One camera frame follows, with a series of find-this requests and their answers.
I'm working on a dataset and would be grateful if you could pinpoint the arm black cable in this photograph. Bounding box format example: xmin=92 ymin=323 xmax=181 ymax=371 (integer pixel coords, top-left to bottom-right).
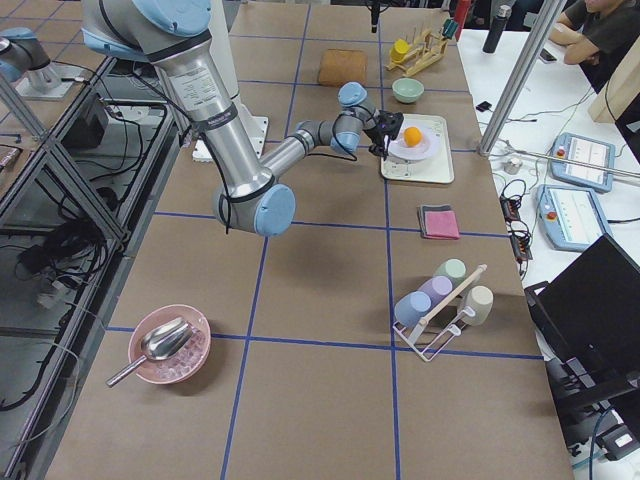
xmin=327 ymin=107 xmax=386 ymax=164

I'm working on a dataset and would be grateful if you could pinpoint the pink cloth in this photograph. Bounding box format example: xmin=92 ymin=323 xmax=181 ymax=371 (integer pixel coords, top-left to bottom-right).
xmin=424 ymin=210 xmax=460 ymax=239

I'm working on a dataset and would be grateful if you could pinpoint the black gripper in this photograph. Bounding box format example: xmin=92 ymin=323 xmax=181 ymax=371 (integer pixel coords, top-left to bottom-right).
xmin=367 ymin=0 xmax=404 ymax=160

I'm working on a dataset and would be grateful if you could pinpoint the cream bear tray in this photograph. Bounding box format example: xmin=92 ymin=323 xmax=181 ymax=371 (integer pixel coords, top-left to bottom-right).
xmin=380 ymin=114 xmax=454 ymax=184

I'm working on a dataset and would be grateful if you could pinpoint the metal spoon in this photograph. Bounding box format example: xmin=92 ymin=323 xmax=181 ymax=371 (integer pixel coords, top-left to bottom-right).
xmin=105 ymin=317 xmax=193 ymax=388

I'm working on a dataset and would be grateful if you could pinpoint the yellow mug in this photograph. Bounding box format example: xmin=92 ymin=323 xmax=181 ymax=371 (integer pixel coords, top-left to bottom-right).
xmin=389 ymin=38 xmax=410 ymax=64

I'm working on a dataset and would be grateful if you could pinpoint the black laptop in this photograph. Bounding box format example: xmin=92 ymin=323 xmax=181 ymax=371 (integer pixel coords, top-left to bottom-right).
xmin=523 ymin=232 xmax=640 ymax=381

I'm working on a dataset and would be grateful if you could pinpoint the beige cup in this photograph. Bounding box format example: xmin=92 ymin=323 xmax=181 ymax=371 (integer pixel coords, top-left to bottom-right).
xmin=458 ymin=285 xmax=494 ymax=326

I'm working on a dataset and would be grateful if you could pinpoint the green bowl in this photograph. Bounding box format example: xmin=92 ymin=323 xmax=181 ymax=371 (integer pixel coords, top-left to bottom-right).
xmin=391 ymin=78 xmax=425 ymax=104

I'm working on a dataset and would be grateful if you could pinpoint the blue cup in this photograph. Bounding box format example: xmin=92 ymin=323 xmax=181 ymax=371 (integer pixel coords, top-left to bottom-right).
xmin=394 ymin=291 xmax=432 ymax=327

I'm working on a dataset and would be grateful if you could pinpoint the small black device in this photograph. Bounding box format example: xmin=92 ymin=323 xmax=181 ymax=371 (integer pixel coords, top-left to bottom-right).
xmin=476 ymin=101 xmax=492 ymax=112

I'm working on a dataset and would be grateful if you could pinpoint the wooden drying rack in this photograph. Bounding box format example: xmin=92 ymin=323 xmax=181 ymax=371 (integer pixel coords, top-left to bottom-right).
xmin=385 ymin=28 xmax=450 ymax=78

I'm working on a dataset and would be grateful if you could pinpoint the wooden cutting board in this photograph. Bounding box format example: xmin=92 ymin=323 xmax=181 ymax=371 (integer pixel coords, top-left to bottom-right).
xmin=317 ymin=49 xmax=368 ymax=87

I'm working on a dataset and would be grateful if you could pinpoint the pink bowl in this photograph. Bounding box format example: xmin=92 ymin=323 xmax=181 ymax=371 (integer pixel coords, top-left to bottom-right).
xmin=128 ymin=304 xmax=211 ymax=385

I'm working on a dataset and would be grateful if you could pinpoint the white round plate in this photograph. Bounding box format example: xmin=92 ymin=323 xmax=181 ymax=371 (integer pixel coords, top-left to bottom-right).
xmin=389 ymin=125 xmax=441 ymax=162

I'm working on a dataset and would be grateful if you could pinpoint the white cup rack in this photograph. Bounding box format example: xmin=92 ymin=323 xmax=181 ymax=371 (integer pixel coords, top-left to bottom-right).
xmin=392 ymin=264 xmax=487 ymax=362

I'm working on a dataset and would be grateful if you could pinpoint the purple cup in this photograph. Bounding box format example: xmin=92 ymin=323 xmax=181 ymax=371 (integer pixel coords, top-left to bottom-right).
xmin=419 ymin=275 xmax=453 ymax=306

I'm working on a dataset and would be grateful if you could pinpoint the aluminium frame post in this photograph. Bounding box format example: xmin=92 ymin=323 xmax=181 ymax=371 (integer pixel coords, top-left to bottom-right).
xmin=478 ymin=0 xmax=565 ymax=157

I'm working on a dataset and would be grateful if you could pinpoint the near teach pendant tablet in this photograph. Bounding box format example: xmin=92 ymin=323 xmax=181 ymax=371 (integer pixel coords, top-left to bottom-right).
xmin=536 ymin=184 xmax=612 ymax=252

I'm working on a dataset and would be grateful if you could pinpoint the dark green mug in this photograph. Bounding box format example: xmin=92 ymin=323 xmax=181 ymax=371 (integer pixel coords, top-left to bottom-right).
xmin=441 ymin=18 xmax=459 ymax=40

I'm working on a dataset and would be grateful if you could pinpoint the far teach pendant tablet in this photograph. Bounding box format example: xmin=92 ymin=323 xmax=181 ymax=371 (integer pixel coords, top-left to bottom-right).
xmin=551 ymin=133 xmax=615 ymax=193

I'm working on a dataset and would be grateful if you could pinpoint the green cup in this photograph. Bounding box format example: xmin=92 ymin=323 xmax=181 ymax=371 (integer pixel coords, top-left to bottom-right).
xmin=433 ymin=258 xmax=467 ymax=288

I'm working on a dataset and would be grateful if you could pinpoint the orange fruit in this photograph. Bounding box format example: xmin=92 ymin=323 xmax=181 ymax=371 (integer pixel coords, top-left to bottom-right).
xmin=403 ymin=126 xmax=423 ymax=148

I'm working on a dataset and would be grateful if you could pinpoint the black water bottle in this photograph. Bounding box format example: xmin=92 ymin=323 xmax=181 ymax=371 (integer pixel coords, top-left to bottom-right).
xmin=482 ymin=4 xmax=511 ymax=54

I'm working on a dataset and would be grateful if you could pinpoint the teach pendant tablet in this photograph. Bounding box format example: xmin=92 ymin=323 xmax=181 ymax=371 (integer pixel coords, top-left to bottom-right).
xmin=536 ymin=184 xmax=612 ymax=252
xmin=551 ymin=133 xmax=615 ymax=193

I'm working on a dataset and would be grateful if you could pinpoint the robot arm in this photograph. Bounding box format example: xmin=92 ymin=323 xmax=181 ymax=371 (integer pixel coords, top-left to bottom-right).
xmin=82 ymin=1 xmax=404 ymax=237
xmin=1 ymin=1 xmax=241 ymax=87

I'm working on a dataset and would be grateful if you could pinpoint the grey cloth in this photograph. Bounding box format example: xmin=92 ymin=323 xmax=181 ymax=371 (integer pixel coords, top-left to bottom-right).
xmin=418 ymin=205 xmax=453 ymax=239

